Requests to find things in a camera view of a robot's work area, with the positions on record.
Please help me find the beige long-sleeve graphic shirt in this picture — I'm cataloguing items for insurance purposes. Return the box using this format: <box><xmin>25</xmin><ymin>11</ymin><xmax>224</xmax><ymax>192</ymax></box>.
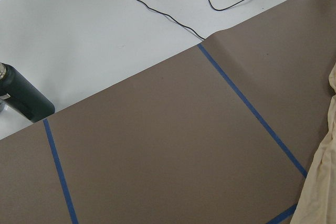
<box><xmin>289</xmin><ymin>62</ymin><xmax>336</xmax><ymax>224</ymax></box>

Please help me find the brown table mat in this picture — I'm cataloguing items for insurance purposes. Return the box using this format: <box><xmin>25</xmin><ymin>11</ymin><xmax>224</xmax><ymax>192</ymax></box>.
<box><xmin>1</xmin><ymin>0</ymin><xmax>335</xmax><ymax>223</ymax></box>

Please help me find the black water bottle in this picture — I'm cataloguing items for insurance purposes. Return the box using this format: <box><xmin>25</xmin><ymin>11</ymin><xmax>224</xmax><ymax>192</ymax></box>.
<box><xmin>1</xmin><ymin>63</ymin><xmax>55</xmax><ymax>123</ymax></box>

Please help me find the black cable on table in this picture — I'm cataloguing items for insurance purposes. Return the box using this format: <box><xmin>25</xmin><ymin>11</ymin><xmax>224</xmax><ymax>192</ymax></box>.
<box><xmin>122</xmin><ymin>0</ymin><xmax>272</xmax><ymax>40</ymax></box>

